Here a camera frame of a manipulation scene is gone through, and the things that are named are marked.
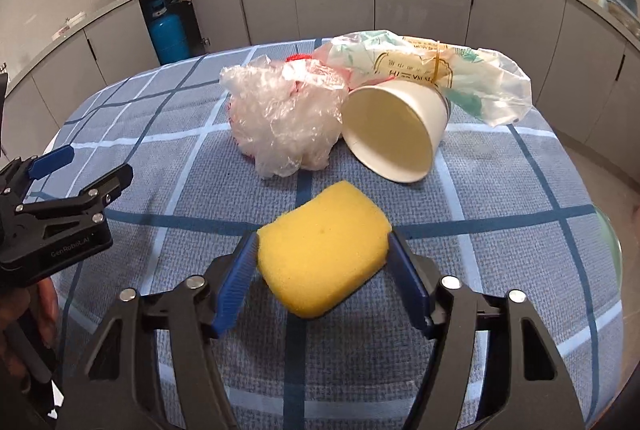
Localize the clear plastic bag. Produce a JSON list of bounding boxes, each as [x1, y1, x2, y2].
[[220, 56, 348, 179]]

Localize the yellow sponge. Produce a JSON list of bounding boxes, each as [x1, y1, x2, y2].
[[257, 181, 392, 319]]

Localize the red foam net sleeve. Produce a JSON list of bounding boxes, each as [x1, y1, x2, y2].
[[285, 54, 314, 62]]

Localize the white paper cup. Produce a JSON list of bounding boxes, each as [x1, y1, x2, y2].
[[341, 78, 451, 184]]

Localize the green printed plastic bag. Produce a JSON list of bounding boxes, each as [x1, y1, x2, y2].
[[312, 30, 533, 127]]

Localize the grey kitchen counter cabinets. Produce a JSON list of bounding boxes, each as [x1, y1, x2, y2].
[[4, 0, 639, 175]]

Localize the person's left hand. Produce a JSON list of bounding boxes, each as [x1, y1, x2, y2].
[[1, 278, 58, 393]]

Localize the blue gas cylinder in cabinet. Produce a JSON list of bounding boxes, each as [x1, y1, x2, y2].
[[146, 0, 191, 64]]

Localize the blue checked tablecloth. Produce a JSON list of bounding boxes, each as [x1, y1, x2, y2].
[[32, 41, 623, 429]]

